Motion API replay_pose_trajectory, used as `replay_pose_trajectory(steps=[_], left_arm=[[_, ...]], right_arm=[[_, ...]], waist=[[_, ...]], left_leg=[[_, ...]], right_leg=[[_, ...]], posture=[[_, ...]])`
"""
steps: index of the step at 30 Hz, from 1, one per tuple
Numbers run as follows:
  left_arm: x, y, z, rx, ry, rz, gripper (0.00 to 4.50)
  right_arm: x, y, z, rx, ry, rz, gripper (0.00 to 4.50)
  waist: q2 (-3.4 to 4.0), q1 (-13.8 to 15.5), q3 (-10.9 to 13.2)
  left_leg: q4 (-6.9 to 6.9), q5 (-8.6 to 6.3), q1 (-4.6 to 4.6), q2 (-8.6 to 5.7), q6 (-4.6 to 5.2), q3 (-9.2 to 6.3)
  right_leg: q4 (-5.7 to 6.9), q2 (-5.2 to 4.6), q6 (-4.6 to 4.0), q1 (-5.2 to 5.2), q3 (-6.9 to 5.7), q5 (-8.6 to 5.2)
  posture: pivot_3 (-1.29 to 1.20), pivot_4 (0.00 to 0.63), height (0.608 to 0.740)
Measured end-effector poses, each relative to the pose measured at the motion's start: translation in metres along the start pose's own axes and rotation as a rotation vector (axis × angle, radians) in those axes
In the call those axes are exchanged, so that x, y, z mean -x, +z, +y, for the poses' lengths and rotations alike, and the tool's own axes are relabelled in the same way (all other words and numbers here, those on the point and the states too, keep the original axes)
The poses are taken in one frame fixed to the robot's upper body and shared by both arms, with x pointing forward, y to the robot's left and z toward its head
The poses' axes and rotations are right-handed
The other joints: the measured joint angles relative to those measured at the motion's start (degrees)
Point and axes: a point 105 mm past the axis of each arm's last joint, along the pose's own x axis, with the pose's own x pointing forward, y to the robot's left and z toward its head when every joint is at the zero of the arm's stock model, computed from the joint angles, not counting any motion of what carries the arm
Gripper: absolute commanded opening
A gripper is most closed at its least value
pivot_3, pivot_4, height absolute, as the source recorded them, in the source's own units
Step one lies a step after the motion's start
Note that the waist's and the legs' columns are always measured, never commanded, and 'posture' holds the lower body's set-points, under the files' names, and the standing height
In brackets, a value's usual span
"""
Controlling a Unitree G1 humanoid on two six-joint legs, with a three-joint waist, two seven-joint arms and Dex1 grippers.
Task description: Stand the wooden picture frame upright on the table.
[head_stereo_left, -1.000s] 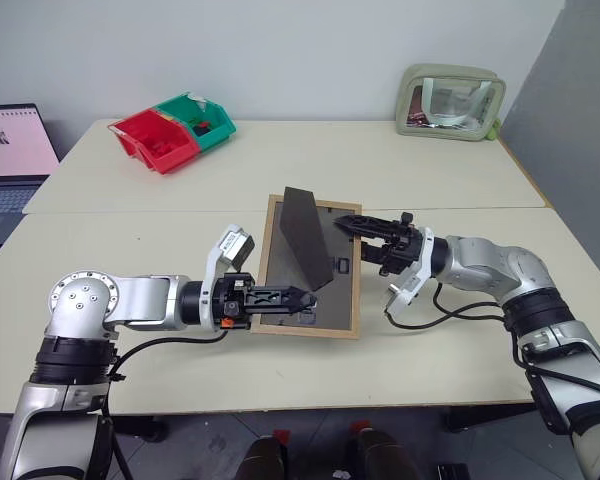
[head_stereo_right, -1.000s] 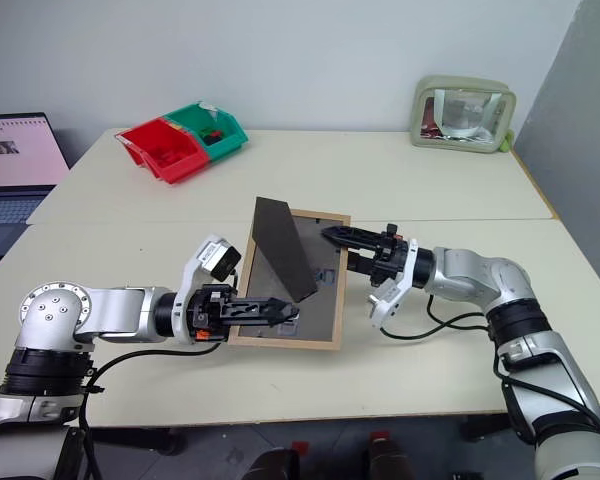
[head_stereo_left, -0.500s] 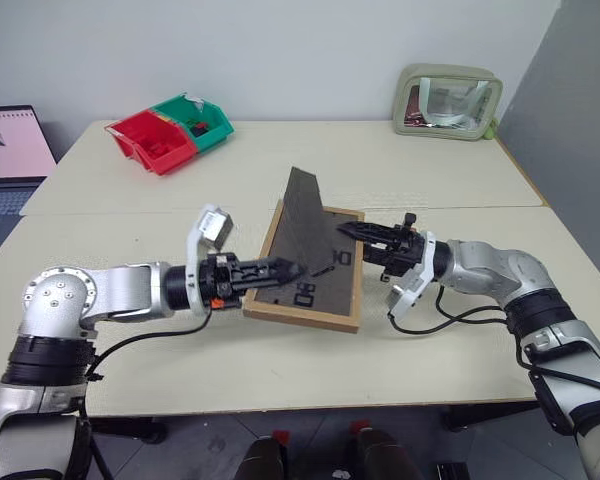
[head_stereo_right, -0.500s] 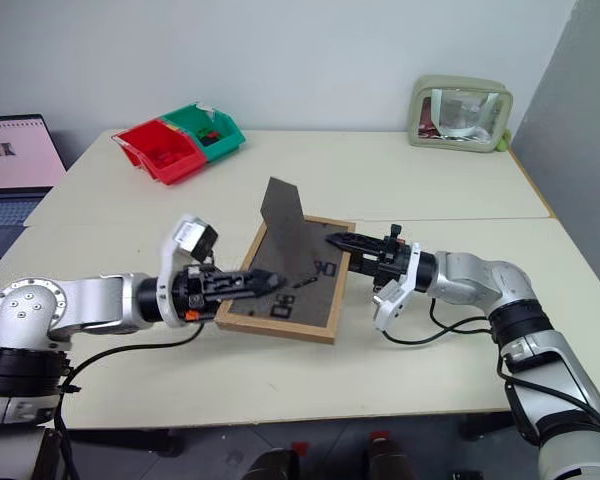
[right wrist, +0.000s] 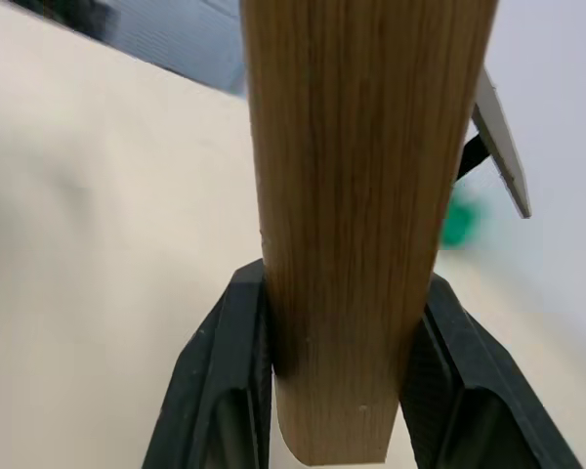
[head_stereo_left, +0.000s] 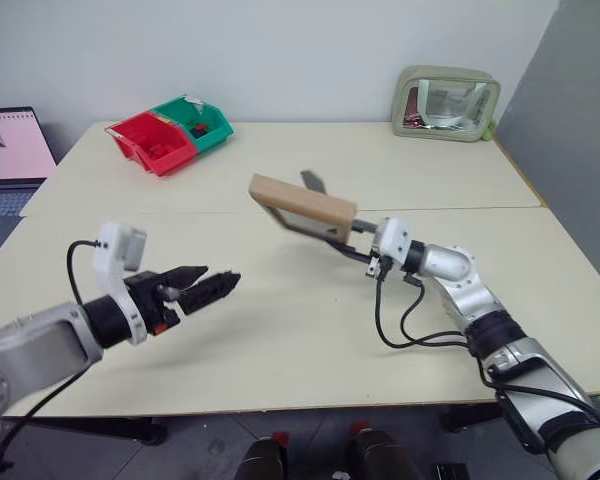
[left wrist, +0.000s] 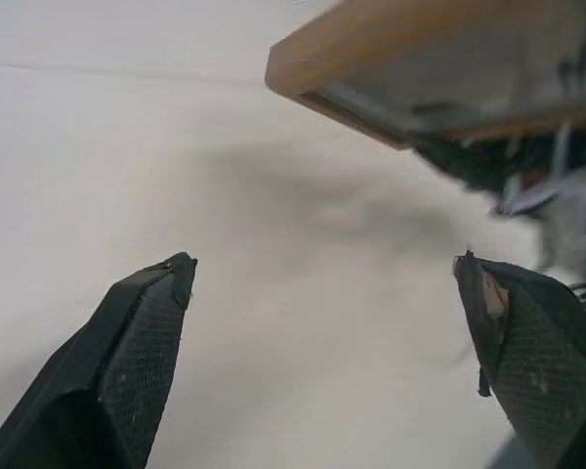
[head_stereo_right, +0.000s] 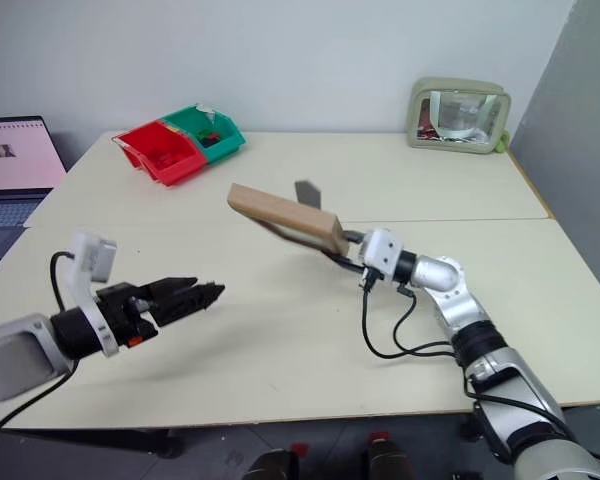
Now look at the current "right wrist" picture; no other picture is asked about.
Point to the dark blurred object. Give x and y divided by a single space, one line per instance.
97 17

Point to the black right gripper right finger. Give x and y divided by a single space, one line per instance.
464 371

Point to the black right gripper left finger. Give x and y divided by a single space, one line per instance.
210 371

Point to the grey corrugated board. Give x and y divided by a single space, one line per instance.
176 39

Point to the green object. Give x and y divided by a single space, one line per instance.
461 222

